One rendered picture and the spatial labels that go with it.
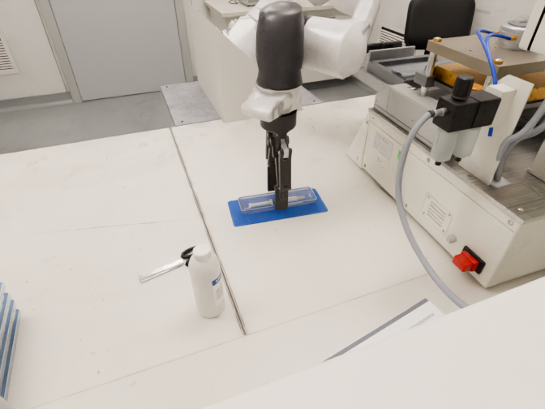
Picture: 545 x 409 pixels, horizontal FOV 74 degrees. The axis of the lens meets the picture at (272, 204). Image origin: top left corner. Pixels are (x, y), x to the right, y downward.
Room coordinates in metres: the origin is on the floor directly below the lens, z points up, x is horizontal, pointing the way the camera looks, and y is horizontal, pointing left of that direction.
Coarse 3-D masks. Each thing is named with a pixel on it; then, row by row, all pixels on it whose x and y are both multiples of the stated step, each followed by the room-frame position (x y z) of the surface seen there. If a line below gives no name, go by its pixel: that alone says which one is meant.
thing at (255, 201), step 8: (272, 192) 0.72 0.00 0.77; (296, 192) 0.72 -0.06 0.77; (304, 192) 0.72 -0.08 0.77; (312, 192) 0.72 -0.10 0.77; (240, 200) 0.69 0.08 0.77; (248, 200) 0.69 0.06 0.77; (256, 200) 0.69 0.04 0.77; (264, 200) 0.69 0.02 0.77; (272, 200) 0.69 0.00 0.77; (288, 200) 0.69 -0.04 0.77; (296, 200) 0.69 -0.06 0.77; (304, 200) 0.69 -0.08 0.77; (248, 208) 0.66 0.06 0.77; (256, 208) 0.66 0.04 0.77
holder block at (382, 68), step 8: (416, 56) 1.07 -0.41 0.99; (424, 56) 1.07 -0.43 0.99; (368, 64) 1.02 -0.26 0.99; (376, 64) 0.99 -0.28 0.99; (384, 64) 1.02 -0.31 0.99; (392, 64) 1.03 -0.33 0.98; (400, 64) 1.04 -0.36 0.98; (408, 64) 0.99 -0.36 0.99; (416, 64) 0.99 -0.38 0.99; (376, 72) 0.98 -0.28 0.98; (384, 72) 0.95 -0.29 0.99; (392, 72) 0.93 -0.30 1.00; (384, 80) 0.94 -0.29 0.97; (392, 80) 0.91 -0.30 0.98; (400, 80) 0.88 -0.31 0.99; (408, 80) 0.87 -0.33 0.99
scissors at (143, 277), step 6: (186, 252) 0.53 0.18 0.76; (186, 258) 0.52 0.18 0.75; (174, 264) 0.50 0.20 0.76; (180, 264) 0.50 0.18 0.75; (186, 264) 0.50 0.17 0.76; (156, 270) 0.48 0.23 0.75; (162, 270) 0.48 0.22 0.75; (168, 270) 0.49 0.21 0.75; (138, 276) 0.47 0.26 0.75; (144, 276) 0.47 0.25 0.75; (150, 276) 0.47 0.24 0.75; (156, 276) 0.47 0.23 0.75
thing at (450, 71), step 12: (444, 72) 0.75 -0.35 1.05; (456, 72) 0.73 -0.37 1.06; (468, 72) 0.73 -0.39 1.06; (480, 72) 0.73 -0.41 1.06; (540, 72) 0.73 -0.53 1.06; (444, 84) 0.75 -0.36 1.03; (480, 84) 0.67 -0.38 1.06; (540, 84) 0.66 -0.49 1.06; (540, 96) 0.65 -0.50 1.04; (528, 108) 0.65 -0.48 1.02
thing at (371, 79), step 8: (392, 48) 1.09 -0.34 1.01; (400, 48) 1.10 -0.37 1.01; (408, 48) 1.10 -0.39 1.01; (368, 56) 1.07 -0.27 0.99; (376, 56) 1.07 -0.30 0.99; (384, 56) 1.08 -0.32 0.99; (392, 56) 1.09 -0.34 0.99; (400, 56) 1.10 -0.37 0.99; (408, 56) 1.11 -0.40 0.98; (360, 72) 1.03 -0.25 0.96; (368, 72) 1.01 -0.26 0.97; (368, 80) 0.99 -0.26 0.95; (376, 80) 0.96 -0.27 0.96; (376, 88) 0.95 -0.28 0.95; (432, 88) 0.88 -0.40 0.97; (440, 88) 0.89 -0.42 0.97; (432, 96) 0.88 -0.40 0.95; (440, 96) 0.89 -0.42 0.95
